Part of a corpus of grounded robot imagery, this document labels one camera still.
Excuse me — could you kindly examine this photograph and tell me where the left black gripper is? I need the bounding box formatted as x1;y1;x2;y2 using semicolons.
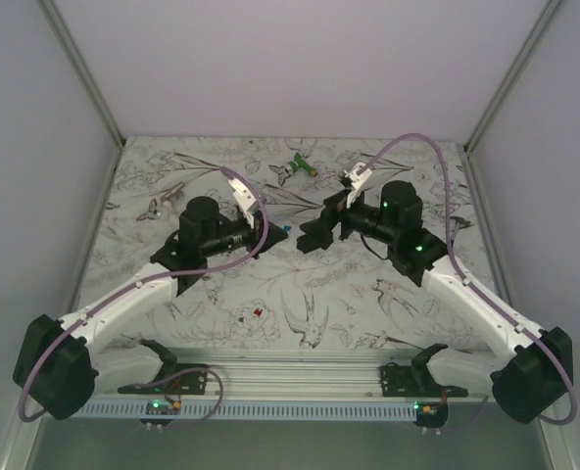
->
202;211;288;259

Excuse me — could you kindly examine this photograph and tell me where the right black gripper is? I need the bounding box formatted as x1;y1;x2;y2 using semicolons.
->
300;183;398;249

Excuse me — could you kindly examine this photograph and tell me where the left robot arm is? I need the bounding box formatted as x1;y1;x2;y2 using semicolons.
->
13;196;288;423

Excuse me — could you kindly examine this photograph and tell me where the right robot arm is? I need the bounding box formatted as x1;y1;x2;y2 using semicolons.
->
317;181;578;426

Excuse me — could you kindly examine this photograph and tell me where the floral patterned mat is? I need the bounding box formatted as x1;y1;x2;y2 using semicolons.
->
79;136;493;352

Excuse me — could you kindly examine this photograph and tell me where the green toy tool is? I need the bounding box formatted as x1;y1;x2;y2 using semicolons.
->
278;153;318;185

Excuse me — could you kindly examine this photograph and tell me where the silver white small tool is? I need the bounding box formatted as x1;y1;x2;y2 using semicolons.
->
146;182;185;220

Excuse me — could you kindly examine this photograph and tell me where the small hammer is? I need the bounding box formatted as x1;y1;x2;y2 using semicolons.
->
449;215;473;242

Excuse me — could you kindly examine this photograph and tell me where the left controller board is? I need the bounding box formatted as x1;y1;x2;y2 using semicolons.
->
140;399;180;431

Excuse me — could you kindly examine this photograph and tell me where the controller board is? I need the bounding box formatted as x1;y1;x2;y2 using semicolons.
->
140;399;180;431
413;402;450;436

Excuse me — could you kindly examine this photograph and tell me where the right controller board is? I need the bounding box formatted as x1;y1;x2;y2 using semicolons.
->
413;402;450;436

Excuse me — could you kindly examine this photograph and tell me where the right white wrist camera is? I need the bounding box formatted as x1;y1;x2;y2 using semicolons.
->
342;163;372;209

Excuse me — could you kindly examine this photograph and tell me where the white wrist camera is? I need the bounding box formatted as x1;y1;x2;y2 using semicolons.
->
228;177;259;214
342;163;372;209

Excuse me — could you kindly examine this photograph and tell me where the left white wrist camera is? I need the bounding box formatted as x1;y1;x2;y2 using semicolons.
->
228;177;259;214

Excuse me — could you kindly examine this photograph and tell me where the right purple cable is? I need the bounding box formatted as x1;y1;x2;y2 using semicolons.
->
353;131;580;425

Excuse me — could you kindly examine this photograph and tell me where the right frame post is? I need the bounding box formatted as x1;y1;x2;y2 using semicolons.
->
463;0;565;151

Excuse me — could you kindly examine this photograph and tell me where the frame post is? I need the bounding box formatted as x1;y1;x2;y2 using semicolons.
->
36;0;126;150
463;0;565;151

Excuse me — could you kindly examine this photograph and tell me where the aluminium rail frame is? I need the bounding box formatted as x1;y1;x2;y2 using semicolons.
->
170;348;416;401

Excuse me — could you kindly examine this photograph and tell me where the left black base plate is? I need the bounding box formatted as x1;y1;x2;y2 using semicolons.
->
118;364;209;398

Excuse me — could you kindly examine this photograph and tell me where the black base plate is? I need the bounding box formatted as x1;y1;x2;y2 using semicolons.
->
118;364;209;398
378;362;468;399

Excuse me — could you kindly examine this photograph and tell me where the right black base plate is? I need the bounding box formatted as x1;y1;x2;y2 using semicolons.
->
378;362;468;399

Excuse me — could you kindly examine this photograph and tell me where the white slotted cable duct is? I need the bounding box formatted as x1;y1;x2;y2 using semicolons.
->
74;399;415;422

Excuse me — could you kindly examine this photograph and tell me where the left frame post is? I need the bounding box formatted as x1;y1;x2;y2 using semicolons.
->
36;0;126;150

